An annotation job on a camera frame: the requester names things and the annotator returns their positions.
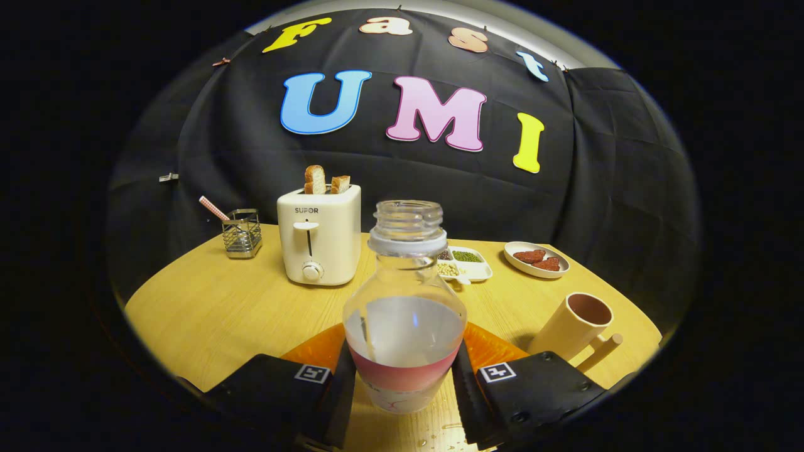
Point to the white oval plate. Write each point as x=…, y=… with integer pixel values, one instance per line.
x=515, y=263

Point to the silver metal clip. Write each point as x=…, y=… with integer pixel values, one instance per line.
x=168, y=177

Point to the wooden table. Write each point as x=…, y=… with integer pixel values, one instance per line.
x=220, y=314

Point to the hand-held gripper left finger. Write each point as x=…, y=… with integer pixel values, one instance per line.
x=339, y=408

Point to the red checked straw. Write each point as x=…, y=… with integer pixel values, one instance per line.
x=212, y=207

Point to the brown meat piece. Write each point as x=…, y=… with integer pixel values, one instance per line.
x=548, y=264
x=529, y=256

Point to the copper clip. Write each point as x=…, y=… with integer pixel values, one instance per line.
x=221, y=61

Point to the black backdrop cloth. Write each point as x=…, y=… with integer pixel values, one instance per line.
x=597, y=157

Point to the cream white toaster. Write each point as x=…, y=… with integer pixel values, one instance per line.
x=326, y=245

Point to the short bread slice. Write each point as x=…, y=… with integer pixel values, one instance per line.
x=340, y=184

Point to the clear juice bottle pink label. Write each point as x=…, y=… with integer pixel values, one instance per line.
x=405, y=339

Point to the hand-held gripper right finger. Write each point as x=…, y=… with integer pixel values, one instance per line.
x=468, y=402

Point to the white divided bean dish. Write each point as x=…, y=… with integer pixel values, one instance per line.
x=474, y=269

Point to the tall bread slice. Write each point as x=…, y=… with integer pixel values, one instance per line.
x=315, y=179

